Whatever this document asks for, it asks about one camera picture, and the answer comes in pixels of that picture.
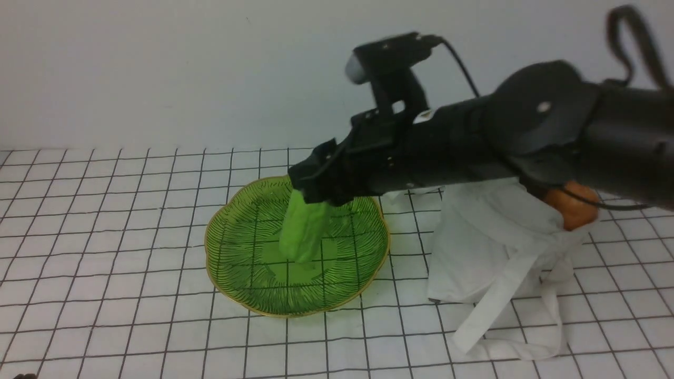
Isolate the green glass plate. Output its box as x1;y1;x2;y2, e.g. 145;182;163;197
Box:
204;176;391;317

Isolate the white cloth bag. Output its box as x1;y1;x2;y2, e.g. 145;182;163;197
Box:
428;179;599;361

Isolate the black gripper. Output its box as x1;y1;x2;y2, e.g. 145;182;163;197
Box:
288;109;417;206

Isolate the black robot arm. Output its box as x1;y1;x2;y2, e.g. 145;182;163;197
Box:
289;61;672;210

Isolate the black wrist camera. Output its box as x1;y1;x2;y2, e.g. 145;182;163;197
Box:
344;32;441;116

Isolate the orange tomato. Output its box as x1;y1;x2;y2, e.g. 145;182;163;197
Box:
542;182;599;231

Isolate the black cable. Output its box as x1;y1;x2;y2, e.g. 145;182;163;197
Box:
432;36;481;98

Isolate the light green pepper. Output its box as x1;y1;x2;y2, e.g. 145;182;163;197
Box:
279;189;332;264

